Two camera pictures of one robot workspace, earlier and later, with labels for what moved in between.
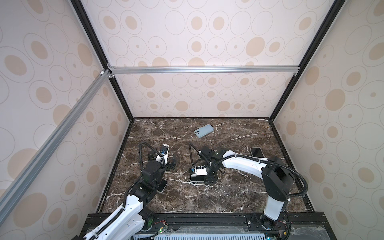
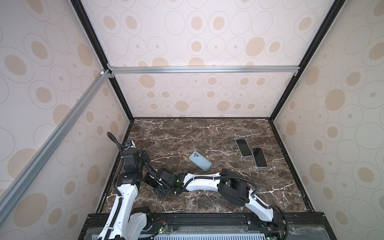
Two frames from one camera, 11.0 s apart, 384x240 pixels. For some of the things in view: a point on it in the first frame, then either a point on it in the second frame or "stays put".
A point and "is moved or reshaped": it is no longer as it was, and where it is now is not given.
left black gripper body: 161,169 → 143,159
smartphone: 256,152 stays put
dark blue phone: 197,179 is moved or reshaped
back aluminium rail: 288,70 stays put
